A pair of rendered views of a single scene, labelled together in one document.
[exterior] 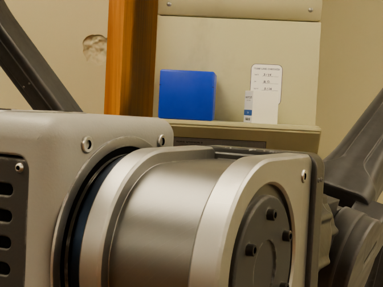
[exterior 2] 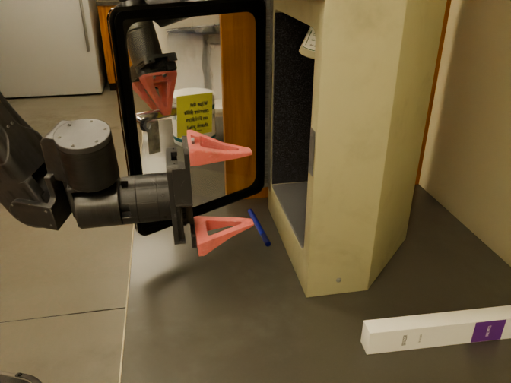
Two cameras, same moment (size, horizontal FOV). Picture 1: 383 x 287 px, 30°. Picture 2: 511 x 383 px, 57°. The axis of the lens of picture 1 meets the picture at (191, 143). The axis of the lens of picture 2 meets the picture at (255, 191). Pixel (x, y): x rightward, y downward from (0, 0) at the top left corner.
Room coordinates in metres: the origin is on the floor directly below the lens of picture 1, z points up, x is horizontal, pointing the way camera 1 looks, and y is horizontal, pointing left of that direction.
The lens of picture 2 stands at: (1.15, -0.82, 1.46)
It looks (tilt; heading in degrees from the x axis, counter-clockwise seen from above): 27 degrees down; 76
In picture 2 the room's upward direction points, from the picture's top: straight up
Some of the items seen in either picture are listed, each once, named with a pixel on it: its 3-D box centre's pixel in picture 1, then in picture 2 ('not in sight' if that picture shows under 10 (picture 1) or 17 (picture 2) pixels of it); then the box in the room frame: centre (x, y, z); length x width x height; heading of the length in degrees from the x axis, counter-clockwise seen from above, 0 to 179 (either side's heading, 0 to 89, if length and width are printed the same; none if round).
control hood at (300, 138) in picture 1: (231, 148); not in sight; (1.35, -0.08, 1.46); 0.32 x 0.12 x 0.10; 86
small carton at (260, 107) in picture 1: (261, 107); not in sight; (1.34, -0.13, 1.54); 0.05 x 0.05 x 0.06; 13
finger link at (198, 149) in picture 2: not in sight; (212, 165); (1.23, -0.32, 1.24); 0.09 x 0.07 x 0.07; 176
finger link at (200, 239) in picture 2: not in sight; (215, 216); (1.23, -0.32, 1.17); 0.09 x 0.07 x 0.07; 176
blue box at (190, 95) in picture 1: (188, 95); not in sight; (1.35, 0.01, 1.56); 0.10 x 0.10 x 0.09; 86
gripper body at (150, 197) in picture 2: not in sight; (154, 197); (1.16, -0.31, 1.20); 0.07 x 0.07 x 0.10; 86
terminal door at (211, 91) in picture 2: not in sight; (200, 117); (1.26, 0.01, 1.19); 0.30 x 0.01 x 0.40; 25
